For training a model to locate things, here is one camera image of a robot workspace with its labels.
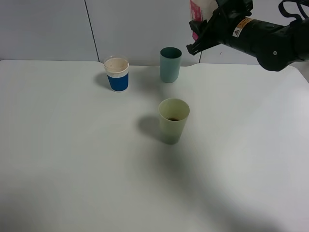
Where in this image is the clear bottle with pink label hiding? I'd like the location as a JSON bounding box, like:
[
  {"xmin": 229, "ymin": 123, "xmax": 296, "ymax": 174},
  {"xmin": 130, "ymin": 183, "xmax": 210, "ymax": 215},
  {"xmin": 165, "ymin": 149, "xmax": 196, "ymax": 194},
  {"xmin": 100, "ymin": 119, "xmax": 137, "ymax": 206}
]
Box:
[{"xmin": 189, "ymin": 0, "xmax": 217, "ymax": 41}]

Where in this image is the teal plastic cup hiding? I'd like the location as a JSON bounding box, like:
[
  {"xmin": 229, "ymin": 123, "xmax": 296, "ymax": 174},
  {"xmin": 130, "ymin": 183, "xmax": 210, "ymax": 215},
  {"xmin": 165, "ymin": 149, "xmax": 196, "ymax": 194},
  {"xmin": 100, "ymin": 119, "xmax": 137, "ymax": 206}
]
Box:
[{"xmin": 159, "ymin": 47, "xmax": 182, "ymax": 83}]

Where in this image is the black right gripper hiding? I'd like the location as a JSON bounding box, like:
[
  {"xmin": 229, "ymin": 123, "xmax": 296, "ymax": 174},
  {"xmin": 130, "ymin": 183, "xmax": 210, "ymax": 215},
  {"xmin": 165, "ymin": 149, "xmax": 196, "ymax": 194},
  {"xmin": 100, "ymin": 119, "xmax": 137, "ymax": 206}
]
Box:
[{"xmin": 186, "ymin": 0, "xmax": 253, "ymax": 55}]

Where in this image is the pale green plastic cup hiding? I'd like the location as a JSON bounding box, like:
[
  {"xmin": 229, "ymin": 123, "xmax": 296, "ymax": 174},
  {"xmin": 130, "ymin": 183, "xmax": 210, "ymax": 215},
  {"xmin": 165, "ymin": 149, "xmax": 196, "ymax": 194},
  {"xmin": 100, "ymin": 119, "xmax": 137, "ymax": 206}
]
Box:
[{"xmin": 158, "ymin": 98, "xmax": 190, "ymax": 145}]

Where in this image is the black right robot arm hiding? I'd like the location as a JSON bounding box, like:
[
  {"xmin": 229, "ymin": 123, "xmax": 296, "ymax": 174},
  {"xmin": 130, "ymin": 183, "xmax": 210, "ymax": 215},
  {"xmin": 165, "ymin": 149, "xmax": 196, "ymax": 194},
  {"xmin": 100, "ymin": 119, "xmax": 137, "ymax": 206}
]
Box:
[{"xmin": 187, "ymin": 0, "xmax": 309, "ymax": 72}]

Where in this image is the blue ribbed paper cup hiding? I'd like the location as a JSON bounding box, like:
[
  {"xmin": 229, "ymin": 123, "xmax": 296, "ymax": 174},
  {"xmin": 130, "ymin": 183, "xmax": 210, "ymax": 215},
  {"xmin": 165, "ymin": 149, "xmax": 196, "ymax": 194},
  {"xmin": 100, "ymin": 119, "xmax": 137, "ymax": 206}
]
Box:
[{"xmin": 103, "ymin": 56, "xmax": 129, "ymax": 92}]

